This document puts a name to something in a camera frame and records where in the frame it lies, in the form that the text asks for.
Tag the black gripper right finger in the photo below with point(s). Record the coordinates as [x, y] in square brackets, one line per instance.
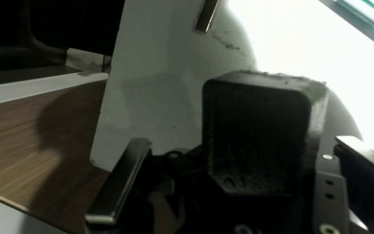
[360, 190]

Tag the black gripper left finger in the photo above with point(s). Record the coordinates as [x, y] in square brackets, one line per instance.
[117, 186]

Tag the black felt board duster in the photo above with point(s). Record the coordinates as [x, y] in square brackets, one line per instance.
[256, 134]

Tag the small white table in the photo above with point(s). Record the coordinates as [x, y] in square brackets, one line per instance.
[161, 86]

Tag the black marker pen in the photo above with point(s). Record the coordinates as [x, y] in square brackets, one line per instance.
[206, 14]

